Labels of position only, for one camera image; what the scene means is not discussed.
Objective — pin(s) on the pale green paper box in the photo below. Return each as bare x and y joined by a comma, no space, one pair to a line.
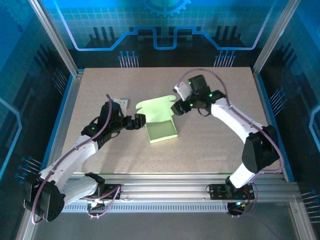
160,130

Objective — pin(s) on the aluminium frame rail wide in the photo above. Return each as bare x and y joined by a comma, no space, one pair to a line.
162,187

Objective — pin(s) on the blue table edge strip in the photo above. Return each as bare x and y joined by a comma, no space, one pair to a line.
58,125

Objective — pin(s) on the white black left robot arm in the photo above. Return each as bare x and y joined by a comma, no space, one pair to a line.
72,160

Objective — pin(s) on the aluminium enclosure post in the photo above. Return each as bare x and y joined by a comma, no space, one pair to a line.
55,37
275,37

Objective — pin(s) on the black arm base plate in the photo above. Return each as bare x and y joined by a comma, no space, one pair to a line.
215,192
110,187

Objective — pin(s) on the aluminium side rail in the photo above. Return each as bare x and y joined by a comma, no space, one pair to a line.
66,125

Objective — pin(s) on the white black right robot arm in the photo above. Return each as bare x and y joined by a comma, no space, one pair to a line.
237,122

